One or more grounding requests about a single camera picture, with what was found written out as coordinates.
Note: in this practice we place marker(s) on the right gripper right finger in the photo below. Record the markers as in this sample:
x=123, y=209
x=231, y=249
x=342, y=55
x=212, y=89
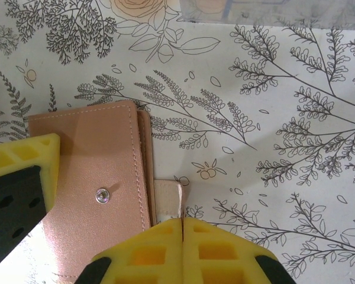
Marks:
x=219, y=254

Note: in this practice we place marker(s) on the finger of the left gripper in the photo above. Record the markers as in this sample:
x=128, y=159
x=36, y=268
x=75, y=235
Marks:
x=17, y=189

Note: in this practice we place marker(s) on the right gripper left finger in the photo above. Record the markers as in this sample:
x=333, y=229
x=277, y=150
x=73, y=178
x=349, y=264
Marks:
x=148, y=254

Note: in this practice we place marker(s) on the pink leather card holder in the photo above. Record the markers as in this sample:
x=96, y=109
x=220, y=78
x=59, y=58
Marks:
x=106, y=154

